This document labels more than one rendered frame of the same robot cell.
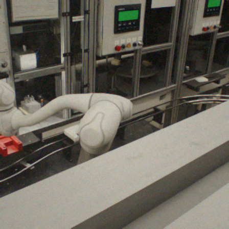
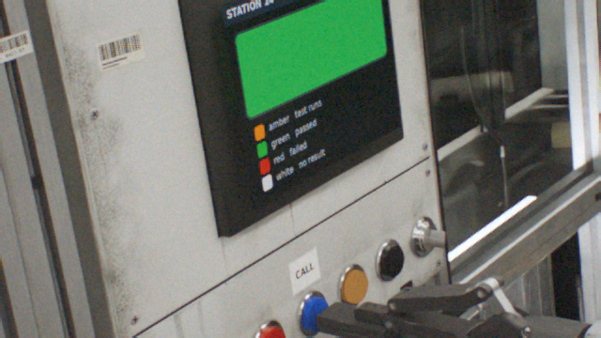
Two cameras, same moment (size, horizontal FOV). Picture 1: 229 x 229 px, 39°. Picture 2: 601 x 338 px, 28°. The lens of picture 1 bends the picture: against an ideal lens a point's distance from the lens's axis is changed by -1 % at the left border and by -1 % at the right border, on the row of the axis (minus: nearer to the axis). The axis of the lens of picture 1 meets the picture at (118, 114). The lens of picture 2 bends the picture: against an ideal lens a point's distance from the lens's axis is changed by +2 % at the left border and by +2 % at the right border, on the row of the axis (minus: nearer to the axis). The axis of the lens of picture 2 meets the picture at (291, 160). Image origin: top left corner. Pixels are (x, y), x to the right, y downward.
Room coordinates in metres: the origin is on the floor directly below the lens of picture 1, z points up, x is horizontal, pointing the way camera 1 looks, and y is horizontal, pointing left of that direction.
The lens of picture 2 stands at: (0.78, 0.94, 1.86)
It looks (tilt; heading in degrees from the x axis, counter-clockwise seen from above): 18 degrees down; 353
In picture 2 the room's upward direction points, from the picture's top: 8 degrees counter-clockwise
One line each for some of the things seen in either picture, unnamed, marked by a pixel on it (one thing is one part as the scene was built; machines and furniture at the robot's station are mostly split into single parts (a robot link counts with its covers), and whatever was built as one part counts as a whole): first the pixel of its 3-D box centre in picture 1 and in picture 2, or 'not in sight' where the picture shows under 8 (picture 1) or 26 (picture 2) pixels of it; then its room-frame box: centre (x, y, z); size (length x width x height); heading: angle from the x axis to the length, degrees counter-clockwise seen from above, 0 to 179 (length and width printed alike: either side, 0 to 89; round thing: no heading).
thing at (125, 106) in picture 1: (112, 108); not in sight; (1.29, 0.03, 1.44); 0.18 x 0.14 x 0.13; 76
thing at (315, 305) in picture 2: not in sight; (311, 314); (1.71, 0.82, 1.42); 0.03 x 0.02 x 0.03; 132
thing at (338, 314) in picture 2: not in sight; (359, 319); (1.67, 0.79, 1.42); 0.07 x 0.03 x 0.01; 42
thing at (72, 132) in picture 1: (90, 131); not in sight; (2.10, 0.20, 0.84); 0.36 x 0.14 x 0.10; 132
